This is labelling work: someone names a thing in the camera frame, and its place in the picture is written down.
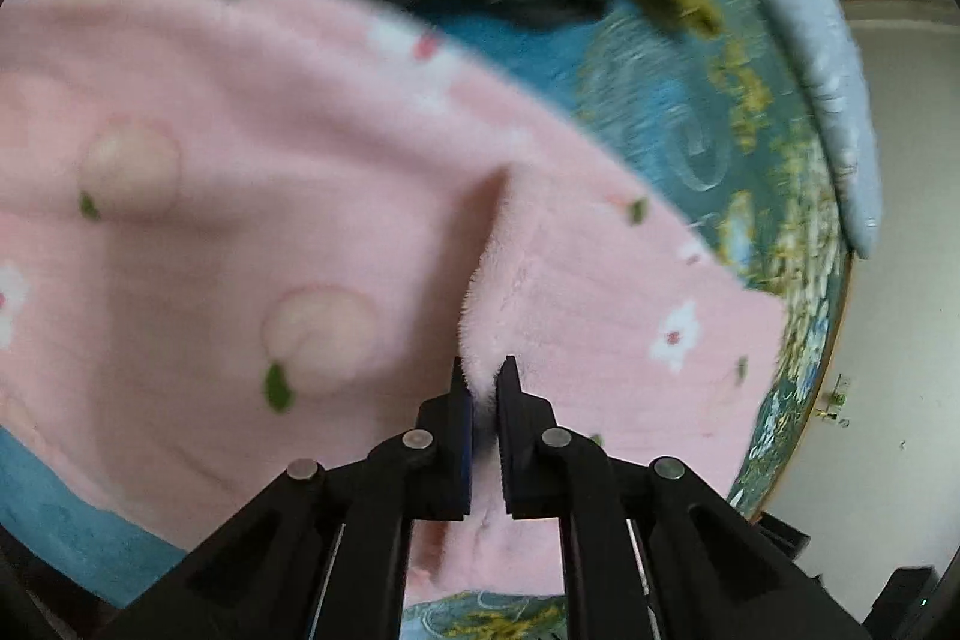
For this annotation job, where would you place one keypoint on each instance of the green floral bed sheet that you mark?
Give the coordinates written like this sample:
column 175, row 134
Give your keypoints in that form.
column 675, row 108

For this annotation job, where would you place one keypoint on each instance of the pink fleece pajama garment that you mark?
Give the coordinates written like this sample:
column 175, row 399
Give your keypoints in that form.
column 300, row 197

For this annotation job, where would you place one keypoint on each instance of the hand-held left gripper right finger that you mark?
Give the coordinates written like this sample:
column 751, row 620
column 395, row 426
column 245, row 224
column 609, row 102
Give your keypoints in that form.
column 511, row 452

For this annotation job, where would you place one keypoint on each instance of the small green wall object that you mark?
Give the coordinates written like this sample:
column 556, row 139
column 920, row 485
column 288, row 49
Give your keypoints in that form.
column 834, row 400

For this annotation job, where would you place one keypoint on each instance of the dark object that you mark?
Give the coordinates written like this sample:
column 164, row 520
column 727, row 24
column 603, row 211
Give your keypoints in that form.
column 904, row 602
column 784, row 535

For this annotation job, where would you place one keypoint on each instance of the blue floral duvet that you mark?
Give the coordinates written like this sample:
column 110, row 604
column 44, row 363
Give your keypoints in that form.
column 825, row 85

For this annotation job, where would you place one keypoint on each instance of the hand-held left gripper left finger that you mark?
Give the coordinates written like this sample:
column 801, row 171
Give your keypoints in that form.
column 459, row 452

